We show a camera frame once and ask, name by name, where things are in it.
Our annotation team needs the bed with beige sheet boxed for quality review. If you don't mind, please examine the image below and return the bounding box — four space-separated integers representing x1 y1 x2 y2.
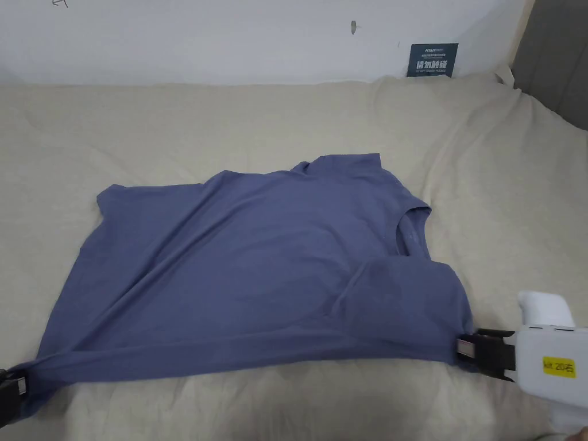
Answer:
0 64 588 441

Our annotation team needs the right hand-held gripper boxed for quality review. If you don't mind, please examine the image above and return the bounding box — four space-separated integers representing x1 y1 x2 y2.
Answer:
457 289 588 441

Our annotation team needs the blue short-sleeved shirt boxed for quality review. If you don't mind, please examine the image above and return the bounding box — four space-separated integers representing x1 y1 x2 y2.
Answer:
10 153 475 418

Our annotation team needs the dark teal sign card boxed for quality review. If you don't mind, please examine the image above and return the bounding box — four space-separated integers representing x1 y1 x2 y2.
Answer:
406 42 460 79

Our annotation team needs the grey padded headboard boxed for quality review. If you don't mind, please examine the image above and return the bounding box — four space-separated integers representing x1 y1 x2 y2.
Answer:
511 0 588 130

